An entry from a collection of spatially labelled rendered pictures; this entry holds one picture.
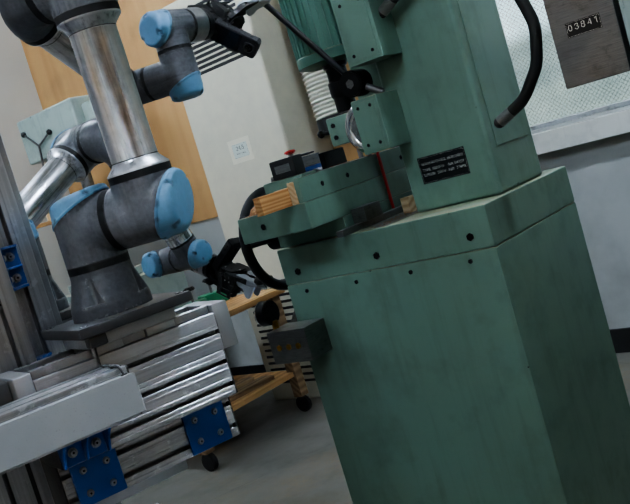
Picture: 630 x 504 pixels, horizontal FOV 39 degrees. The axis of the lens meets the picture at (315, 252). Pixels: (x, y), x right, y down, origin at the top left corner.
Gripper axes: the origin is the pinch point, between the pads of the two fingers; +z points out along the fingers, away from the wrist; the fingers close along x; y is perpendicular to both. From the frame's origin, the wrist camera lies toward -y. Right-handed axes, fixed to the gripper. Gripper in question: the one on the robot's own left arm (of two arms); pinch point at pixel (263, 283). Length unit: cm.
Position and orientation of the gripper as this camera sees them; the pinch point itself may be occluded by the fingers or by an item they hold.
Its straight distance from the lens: 247.7
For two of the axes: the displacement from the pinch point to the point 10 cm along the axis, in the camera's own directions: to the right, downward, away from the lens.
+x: -6.3, 2.0, -7.5
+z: 7.6, 3.3, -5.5
